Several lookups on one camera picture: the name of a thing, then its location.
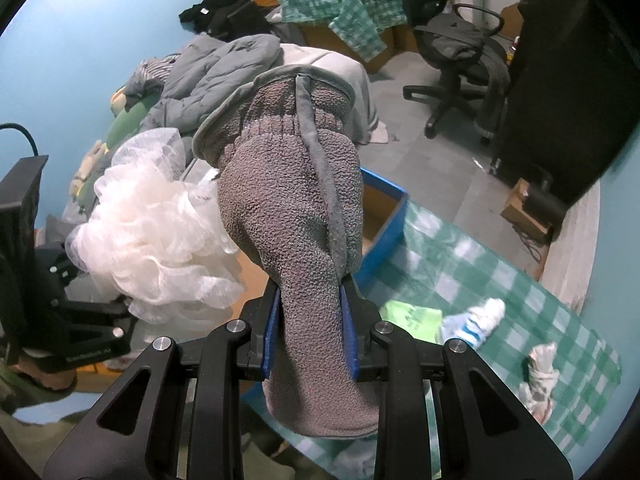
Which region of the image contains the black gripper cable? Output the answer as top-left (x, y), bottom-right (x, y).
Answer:
top-left (0, 122), bottom-right (40, 158)

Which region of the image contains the black wardrobe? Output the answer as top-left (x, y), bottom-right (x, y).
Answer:
top-left (492, 0), bottom-right (640, 206)

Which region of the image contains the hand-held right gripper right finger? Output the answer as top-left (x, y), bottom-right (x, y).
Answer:
top-left (340, 275), bottom-right (573, 480)

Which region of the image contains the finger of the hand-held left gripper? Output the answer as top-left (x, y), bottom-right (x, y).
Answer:
top-left (35, 242), bottom-right (88, 298)
top-left (50, 296), bottom-right (135, 341)

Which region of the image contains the black clothing pile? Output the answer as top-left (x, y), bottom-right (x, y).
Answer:
top-left (179, 0), bottom-right (274, 44)

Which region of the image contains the dark grey jacket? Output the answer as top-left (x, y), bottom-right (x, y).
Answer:
top-left (415, 15), bottom-right (512, 147)

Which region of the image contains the grey fleece mitten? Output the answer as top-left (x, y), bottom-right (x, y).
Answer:
top-left (192, 65), bottom-right (381, 436)

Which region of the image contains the white blue striped plastic bag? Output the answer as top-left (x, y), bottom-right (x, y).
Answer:
top-left (440, 297), bottom-right (507, 352)

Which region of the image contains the green checkered cloth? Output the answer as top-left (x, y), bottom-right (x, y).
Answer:
top-left (276, 0), bottom-right (409, 64)

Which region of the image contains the blue cardboard box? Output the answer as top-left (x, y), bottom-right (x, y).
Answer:
top-left (220, 167), bottom-right (411, 321)

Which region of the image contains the person's left hand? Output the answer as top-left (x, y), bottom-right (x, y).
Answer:
top-left (10, 357), bottom-right (79, 394)

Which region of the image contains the green checkered tablecloth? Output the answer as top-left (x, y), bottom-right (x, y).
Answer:
top-left (240, 200), bottom-right (623, 480)

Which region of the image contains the white mesh bath sponge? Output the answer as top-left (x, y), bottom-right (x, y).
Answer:
top-left (65, 127), bottom-right (246, 326)

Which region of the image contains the grey puffer jacket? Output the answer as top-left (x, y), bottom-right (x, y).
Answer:
top-left (125, 34), bottom-right (284, 161)

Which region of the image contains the black cylindrical device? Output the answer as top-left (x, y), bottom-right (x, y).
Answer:
top-left (525, 180), bottom-right (569, 222)

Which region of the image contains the light green cloth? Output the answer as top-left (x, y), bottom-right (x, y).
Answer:
top-left (380, 300), bottom-right (444, 346)

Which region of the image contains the grey striped garment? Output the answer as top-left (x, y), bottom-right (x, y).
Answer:
top-left (131, 54), bottom-right (177, 92)

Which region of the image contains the large brown cardboard box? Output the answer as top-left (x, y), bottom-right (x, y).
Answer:
top-left (300, 22), bottom-right (396, 76)

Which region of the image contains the white knotted plastic bag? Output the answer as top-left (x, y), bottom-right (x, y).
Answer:
top-left (517, 342), bottom-right (559, 422)

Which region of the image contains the small brown cardboard box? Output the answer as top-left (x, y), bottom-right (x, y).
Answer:
top-left (500, 177), bottom-right (556, 244)

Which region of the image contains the light grey garment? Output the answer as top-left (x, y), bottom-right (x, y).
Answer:
top-left (277, 44), bottom-right (389, 146)

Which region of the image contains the green plush toy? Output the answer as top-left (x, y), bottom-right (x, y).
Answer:
top-left (70, 87), bottom-right (167, 211)

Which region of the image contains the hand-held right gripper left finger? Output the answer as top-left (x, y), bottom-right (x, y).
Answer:
top-left (42, 277), bottom-right (283, 480)

